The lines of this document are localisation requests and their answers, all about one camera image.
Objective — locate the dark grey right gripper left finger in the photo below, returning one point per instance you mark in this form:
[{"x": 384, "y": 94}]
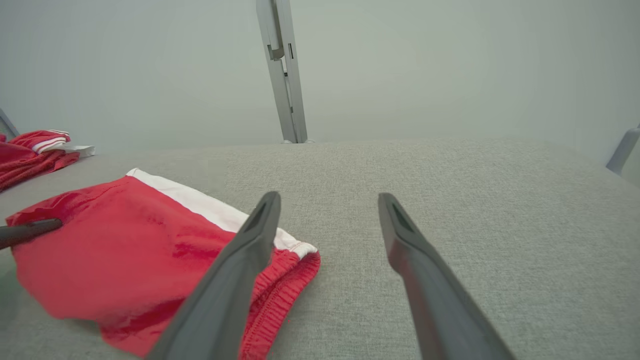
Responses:
[{"x": 225, "y": 300}]

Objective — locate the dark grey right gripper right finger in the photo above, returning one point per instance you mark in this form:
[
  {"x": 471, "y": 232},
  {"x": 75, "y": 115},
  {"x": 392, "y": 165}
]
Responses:
[{"x": 440, "y": 310}]

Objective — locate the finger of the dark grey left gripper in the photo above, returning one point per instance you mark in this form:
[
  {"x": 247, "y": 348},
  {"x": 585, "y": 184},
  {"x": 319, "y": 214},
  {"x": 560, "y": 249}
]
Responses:
[{"x": 25, "y": 232}]

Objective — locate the red jersey with white sleeves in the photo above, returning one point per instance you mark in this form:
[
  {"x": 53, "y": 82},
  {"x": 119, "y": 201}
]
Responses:
[{"x": 25, "y": 155}]

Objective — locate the red shorts with white stripe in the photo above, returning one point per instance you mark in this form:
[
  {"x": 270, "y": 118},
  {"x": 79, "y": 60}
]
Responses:
[{"x": 125, "y": 260}]

